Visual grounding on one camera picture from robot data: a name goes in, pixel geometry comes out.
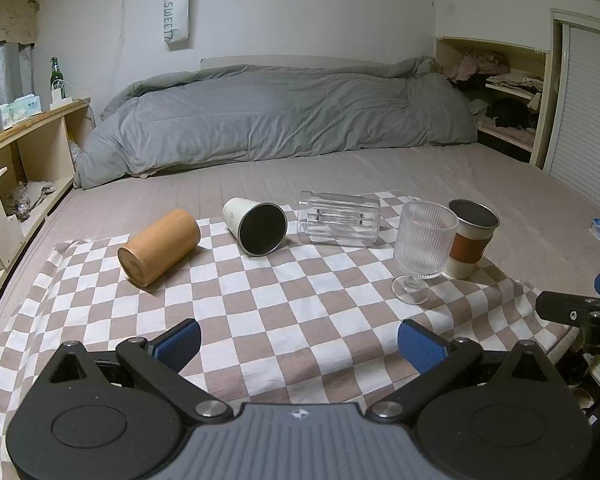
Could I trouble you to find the white cup with dark inside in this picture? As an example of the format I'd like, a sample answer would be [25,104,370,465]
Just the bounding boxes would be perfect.
[222,197,288,258]

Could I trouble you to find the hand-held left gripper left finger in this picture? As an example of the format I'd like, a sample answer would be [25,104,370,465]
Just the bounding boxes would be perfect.
[45,319,234,424]

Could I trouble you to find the wooden closet shelf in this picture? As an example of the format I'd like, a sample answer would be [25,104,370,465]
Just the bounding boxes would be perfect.
[435,36,552,167]

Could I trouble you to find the checkered cloth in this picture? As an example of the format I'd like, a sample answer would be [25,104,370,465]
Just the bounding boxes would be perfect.
[0,190,581,461]

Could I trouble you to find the beige folded clothes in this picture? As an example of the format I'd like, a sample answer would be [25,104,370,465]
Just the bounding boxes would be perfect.
[485,74,546,94]

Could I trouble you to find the ribbed glass goblet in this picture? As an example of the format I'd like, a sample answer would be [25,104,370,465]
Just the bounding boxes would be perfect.
[391,201,460,306]

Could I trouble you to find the bamboo cup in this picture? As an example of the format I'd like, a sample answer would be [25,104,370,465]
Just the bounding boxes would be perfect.
[118,208,201,289]

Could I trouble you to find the beige lace valance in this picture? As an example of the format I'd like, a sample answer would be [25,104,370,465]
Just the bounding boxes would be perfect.
[0,0,41,46]

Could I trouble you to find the white hanging cable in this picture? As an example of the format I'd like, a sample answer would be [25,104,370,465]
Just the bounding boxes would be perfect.
[94,0,130,87]

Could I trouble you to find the white sliding door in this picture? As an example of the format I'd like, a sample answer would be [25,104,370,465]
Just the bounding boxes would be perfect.
[542,8,600,221]

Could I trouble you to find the crumpled grey cloth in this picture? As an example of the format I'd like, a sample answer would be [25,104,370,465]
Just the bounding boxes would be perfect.
[7,180,59,219]

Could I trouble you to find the cream cup brown sleeve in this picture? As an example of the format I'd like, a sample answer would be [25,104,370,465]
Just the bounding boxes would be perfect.
[442,199,501,280]

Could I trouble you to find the grey duvet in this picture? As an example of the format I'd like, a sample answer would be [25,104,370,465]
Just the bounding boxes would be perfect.
[74,56,479,190]

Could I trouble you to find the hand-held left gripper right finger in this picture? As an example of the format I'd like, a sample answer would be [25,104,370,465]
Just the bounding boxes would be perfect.
[369,319,557,423]

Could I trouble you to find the wooden bedside shelf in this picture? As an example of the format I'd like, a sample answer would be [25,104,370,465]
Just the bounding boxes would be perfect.
[0,97,94,292]

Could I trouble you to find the wooden stand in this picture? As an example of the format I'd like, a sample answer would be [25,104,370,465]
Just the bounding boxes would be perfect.
[0,167,24,291]

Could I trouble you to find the white hanging tote bag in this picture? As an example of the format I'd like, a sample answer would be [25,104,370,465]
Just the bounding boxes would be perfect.
[161,0,194,51]

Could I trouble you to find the grey curtain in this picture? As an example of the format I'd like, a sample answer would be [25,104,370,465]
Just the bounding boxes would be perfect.
[0,42,35,144]

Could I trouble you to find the beige bed sheet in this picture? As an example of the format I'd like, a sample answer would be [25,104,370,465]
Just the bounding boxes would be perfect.
[0,142,600,361]

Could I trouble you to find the clear glass tumbler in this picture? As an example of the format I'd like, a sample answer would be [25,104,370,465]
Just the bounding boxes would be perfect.
[297,190,382,248]

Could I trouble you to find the green glass bottle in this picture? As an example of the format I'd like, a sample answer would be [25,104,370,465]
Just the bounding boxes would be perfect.
[49,57,66,101]

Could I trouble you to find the pink clothes pile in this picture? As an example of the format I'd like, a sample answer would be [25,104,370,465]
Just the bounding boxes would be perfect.
[447,52,512,82]

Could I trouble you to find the black clothes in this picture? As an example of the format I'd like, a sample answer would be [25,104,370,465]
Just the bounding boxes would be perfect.
[484,97,541,129]

